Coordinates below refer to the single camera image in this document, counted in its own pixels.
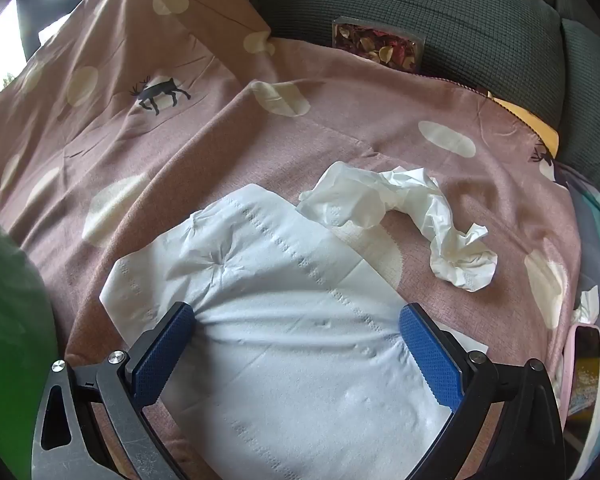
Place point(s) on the green plastic bowl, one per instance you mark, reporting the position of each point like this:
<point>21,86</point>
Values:
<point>10,335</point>

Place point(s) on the pink cased phone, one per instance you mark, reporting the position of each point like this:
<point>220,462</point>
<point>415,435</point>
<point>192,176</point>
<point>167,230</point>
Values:
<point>587,360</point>

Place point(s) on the clear box of dried petals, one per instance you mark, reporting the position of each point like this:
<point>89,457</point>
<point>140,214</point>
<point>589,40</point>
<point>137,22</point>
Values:
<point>380,45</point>

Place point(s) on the light blue printed cloth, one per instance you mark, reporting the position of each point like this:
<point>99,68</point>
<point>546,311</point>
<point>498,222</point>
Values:
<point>592,220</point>

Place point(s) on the grey green sofa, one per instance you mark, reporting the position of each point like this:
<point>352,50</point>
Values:
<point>455,0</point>

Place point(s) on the small white tissue piece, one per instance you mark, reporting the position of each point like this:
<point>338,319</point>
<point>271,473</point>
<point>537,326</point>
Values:
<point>587,305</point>

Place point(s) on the yellow cloth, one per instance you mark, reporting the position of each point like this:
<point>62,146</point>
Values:
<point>540,130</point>

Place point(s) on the pink dotted deer blanket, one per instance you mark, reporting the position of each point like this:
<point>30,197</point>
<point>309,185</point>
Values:
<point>205,160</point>

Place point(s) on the crumpled white tissue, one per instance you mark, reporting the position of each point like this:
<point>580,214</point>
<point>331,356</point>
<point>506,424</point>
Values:
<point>360,195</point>

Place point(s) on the black framed window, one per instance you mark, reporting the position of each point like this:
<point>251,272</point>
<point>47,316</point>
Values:
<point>0,45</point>

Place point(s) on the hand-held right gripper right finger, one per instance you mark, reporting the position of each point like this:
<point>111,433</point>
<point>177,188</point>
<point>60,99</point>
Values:
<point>430,360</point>

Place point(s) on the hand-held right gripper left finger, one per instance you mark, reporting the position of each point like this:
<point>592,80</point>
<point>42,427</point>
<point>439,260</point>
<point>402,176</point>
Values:
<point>160,355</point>

